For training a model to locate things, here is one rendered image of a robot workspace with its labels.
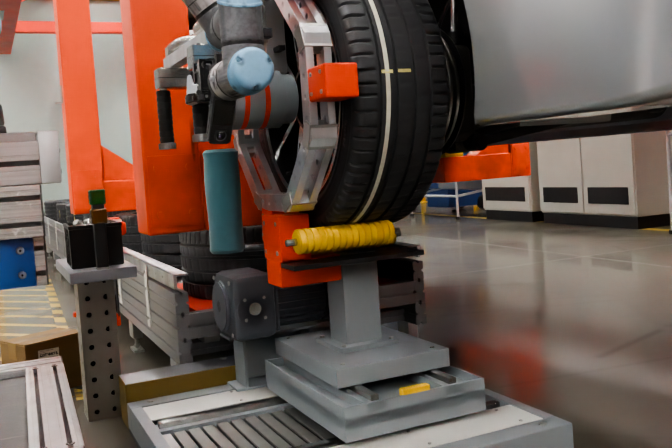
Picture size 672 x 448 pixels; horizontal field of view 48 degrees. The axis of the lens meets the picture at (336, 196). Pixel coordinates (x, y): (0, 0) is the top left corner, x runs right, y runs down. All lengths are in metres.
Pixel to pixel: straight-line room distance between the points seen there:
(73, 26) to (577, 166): 4.45
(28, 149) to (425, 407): 0.99
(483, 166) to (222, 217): 3.28
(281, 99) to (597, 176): 5.18
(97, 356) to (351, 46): 1.20
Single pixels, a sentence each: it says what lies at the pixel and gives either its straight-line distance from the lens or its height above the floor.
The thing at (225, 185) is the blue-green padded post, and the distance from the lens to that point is 1.90.
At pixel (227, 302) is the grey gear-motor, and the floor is 0.34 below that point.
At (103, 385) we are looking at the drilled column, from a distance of 2.35.
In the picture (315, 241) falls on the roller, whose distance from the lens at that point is 1.74.
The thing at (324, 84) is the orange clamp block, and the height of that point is 0.84.
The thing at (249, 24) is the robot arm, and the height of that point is 0.93.
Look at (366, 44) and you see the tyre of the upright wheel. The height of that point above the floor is 0.93.
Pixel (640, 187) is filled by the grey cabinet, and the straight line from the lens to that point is 6.53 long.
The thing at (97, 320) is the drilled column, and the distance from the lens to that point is 2.31.
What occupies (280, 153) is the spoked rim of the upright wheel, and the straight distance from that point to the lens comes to 2.08.
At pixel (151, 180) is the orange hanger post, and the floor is 0.67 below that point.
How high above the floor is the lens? 0.68
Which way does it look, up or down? 2 degrees down
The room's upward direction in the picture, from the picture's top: 4 degrees counter-clockwise
